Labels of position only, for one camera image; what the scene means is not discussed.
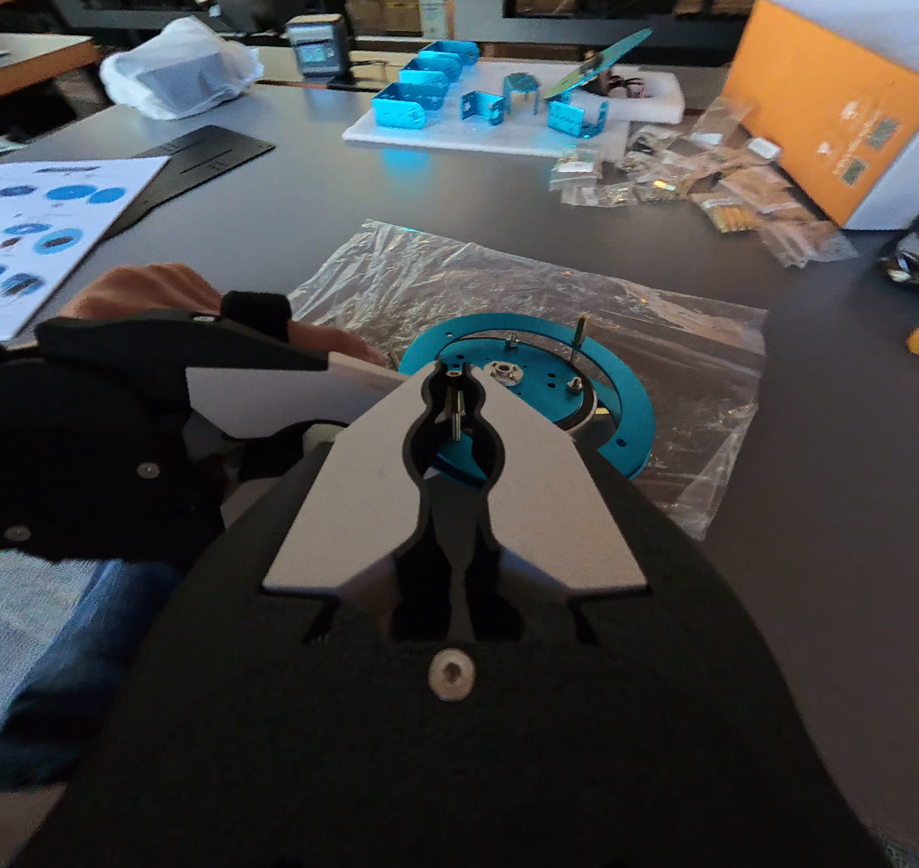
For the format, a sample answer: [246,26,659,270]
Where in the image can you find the person's left hand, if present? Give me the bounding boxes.
[61,264,390,368]

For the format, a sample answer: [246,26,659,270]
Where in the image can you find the stack of cardboard boxes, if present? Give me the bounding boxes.
[345,0,446,40]

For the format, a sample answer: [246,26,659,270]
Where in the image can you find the set of blue metal parts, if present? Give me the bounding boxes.
[371,27,654,140]

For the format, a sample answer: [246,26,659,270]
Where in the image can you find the wood-edged side table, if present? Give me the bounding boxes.
[0,34,101,97]

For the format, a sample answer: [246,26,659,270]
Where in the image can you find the black flat plate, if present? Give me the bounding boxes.
[101,123,276,241]

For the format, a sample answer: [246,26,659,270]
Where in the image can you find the grey desk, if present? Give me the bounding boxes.
[0,82,919,868]

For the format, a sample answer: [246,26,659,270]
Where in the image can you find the printed instruction sheet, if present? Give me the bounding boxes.
[0,156,171,341]

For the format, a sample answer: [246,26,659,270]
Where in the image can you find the pile of clear hardware bags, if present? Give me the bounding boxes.
[549,96,859,268]

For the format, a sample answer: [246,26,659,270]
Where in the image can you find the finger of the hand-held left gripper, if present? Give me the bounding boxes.
[185,351,408,440]

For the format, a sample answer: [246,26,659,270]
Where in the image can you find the orange cardboard box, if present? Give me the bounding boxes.
[721,0,919,230]

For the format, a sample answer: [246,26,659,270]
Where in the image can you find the clear plastic bag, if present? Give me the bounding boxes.
[287,220,769,540]

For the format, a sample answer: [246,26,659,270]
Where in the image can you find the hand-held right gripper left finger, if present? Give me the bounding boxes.
[262,362,451,639]

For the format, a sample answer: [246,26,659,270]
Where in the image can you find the black foil bag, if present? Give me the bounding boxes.
[879,233,919,288]

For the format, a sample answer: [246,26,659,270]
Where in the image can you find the blue round metal turntable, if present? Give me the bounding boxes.
[397,312,656,485]

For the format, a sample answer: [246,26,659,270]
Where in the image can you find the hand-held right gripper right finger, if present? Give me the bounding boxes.
[461,362,649,641]

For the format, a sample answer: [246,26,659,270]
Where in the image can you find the white wrapped package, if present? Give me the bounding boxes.
[101,16,264,121]

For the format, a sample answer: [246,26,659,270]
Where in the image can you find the white flat tray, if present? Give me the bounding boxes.
[342,67,684,158]

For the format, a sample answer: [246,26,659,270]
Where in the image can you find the dark box with pale label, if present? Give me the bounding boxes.
[287,14,350,79]

